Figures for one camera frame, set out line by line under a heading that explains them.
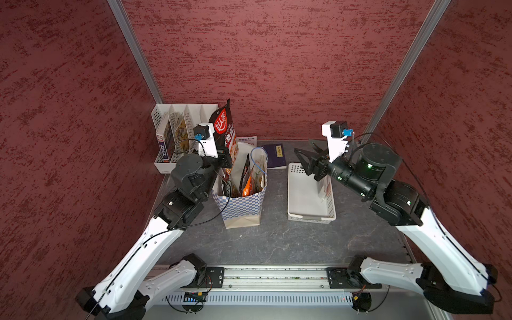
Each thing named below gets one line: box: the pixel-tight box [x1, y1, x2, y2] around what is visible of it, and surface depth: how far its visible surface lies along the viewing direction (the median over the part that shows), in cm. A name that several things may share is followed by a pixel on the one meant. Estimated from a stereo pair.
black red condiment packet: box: [208, 98, 240, 168], surface depth 61 cm
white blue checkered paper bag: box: [211, 147, 268, 230], surface depth 74 cm
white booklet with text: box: [236, 136, 258, 147], surface depth 124 cm
